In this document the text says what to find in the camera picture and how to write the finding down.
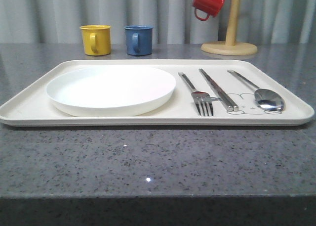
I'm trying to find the silver metal fork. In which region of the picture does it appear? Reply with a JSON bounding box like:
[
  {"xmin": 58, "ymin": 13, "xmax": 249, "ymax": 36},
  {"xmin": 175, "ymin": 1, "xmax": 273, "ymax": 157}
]
[{"xmin": 178, "ymin": 72, "xmax": 213, "ymax": 117}]

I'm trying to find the white round plate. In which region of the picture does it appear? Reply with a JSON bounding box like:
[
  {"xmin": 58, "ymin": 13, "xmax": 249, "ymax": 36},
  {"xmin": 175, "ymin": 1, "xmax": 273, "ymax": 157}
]
[{"xmin": 46, "ymin": 65, "xmax": 176, "ymax": 117}]

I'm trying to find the silver metal spoon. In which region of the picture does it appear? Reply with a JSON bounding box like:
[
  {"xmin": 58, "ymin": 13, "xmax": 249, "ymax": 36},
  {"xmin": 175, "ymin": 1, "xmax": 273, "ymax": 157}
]
[{"xmin": 228, "ymin": 70, "xmax": 285, "ymax": 112}]

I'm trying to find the blue enamel mug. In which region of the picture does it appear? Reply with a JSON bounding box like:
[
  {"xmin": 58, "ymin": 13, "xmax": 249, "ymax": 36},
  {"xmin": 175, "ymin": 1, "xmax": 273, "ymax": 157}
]
[{"xmin": 125, "ymin": 25, "xmax": 153, "ymax": 56}]

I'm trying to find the yellow enamel mug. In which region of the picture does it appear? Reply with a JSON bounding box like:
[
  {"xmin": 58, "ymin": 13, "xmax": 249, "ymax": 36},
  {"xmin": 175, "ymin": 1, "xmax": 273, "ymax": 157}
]
[{"xmin": 80, "ymin": 25, "xmax": 112, "ymax": 56}]

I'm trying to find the wooden mug tree stand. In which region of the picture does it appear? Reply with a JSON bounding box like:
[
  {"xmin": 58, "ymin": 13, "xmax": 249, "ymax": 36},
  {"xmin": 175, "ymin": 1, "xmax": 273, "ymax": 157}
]
[{"xmin": 200, "ymin": 0, "xmax": 257, "ymax": 56}]

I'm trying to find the red enamel mug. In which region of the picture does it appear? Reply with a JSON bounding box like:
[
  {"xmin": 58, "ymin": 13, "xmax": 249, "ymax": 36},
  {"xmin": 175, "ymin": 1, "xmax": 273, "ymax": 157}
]
[{"xmin": 192, "ymin": 0, "xmax": 225, "ymax": 21}]

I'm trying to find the beige rabbit serving tray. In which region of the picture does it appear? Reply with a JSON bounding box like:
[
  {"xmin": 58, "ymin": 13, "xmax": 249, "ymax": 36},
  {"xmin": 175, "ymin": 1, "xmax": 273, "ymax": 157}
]
[{"xmin": 0, "ymin": 59, "xmax": 314, "ymax": 127}]

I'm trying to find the grey pleated curtain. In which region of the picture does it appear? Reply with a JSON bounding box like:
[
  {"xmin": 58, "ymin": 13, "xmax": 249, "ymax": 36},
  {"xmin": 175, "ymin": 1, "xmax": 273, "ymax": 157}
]
[{"xmin": 0, "ymin": 0, "xmax": 316, "ymax": 45}]

